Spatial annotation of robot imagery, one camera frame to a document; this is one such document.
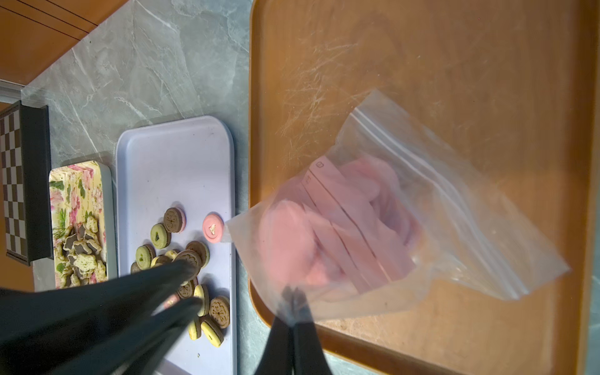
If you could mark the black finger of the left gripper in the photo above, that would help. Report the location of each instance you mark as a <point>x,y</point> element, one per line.
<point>114,327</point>

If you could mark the pile of poured cookies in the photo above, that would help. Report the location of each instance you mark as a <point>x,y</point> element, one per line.
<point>79,255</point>

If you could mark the pile of mixed round cookies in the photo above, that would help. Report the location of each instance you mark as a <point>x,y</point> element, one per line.
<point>213,316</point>

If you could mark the floral pattern tray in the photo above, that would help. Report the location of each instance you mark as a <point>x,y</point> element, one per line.
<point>81,190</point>

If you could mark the lavender plastic tray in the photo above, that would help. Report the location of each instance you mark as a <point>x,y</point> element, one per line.
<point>187,164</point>

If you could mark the black white chessboard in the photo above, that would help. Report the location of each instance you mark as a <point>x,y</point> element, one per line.
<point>25,168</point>

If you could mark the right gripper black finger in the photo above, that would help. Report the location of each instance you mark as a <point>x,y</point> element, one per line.
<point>293,345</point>

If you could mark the ziploc bag of pink cookies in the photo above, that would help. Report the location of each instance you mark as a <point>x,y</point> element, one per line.
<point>389,208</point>

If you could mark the brown plastic tray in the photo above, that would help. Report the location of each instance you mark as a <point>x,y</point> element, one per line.
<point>511,86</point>

